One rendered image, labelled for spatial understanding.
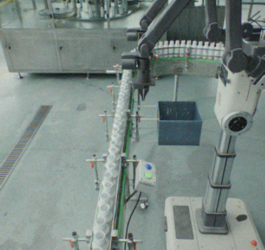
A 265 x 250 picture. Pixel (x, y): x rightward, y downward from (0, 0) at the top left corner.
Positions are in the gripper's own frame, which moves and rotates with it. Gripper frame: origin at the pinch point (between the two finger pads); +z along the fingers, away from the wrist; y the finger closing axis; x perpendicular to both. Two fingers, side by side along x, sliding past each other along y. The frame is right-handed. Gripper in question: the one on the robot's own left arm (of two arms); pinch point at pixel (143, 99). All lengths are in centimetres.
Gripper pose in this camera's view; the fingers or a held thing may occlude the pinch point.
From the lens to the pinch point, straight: 127.7
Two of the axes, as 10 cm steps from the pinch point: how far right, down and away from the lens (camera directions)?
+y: 10.0, 0.3, -0.5
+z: 0.0, 8.5, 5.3
